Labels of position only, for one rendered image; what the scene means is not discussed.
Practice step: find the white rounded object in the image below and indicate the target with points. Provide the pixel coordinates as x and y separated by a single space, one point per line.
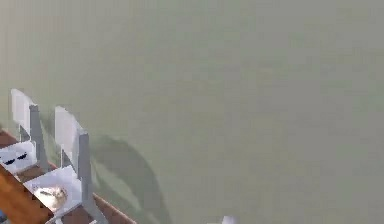
230 220

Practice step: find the black glasses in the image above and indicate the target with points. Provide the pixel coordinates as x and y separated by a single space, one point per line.
15 159

